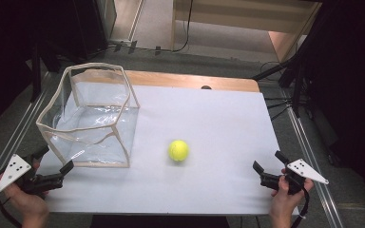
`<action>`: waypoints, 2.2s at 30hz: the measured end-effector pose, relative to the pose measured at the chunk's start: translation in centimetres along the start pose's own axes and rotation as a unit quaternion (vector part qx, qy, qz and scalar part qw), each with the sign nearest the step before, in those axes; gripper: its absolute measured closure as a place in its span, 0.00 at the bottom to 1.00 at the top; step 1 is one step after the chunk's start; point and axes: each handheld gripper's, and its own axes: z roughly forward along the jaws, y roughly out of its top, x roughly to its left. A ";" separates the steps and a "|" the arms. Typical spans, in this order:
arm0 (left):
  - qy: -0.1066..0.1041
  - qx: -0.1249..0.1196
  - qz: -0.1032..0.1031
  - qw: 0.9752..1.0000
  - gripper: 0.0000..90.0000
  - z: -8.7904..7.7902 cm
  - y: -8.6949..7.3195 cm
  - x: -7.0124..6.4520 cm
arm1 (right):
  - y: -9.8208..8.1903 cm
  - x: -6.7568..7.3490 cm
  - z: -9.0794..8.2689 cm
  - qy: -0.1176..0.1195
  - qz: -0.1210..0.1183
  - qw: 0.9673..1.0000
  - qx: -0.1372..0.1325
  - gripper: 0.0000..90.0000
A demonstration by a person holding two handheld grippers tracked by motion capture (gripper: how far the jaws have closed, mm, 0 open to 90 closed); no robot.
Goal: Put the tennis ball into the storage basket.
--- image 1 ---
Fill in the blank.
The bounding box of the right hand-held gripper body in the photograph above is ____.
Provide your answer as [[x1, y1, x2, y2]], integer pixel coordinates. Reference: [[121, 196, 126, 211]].
[[259, 158, 330, 196]]

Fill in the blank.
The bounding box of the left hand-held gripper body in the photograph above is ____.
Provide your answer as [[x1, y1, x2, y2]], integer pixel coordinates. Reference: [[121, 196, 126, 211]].
[[0, 153, 65, 196]]

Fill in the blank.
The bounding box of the clear plastic storage box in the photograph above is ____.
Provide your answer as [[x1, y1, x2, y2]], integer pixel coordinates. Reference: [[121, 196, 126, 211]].
[[35, 62, 141, 168]]

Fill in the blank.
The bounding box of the yellow tennis ball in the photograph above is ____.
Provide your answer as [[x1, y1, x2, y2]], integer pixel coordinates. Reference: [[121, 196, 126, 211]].
[[167, 140, 190, 162]]

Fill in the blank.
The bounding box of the person's right hand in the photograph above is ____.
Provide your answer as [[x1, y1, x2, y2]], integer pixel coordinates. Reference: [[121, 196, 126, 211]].
[[268, 168, 316, 228]]

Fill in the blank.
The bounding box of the person's left hand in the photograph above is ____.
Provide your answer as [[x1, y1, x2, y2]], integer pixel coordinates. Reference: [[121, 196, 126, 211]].
[[1, 160, 50, 228]]

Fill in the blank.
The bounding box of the white paper sheet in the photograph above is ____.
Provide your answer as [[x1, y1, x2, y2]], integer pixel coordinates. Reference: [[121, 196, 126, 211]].
[[37, 83, 299, 217]]

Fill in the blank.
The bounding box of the black metal stand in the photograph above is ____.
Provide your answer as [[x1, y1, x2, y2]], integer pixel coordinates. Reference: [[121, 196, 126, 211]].
[[25, 41, 61, 104]]

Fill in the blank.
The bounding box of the black tripod stand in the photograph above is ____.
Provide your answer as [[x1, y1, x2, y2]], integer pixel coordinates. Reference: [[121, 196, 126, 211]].
[[251, 3, 334, 118]]

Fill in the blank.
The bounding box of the dark cabinet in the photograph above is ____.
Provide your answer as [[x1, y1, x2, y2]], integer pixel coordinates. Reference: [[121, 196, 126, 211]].
[[31, 0, 118, 63]]

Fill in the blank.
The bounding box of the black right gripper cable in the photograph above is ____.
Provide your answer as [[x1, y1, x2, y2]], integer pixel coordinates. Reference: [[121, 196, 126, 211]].
[[296, 186, 311, 228]]

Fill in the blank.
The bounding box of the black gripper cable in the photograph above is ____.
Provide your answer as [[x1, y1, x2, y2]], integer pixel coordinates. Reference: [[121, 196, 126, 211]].
[[296, 186, 311, 228], [0, 176, 23, 228]]

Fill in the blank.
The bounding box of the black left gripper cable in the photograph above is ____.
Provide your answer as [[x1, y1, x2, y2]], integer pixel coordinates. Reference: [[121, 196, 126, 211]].
[[0, 176, 23, 228]]

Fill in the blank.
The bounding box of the black hanging cable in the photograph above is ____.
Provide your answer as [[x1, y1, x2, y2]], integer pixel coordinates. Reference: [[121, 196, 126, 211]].
[[158, 0, 194, 53]]

